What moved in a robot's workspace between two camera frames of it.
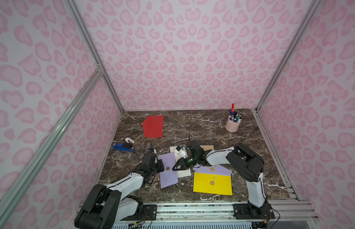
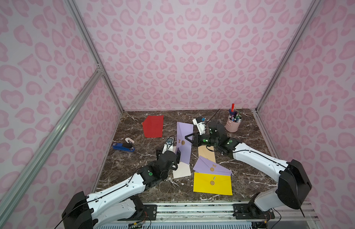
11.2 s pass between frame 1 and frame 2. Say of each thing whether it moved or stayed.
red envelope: stayed
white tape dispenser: stayed
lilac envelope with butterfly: moved
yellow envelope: stayed
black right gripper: moved
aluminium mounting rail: stayed
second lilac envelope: stayed
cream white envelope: stayed
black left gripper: moved
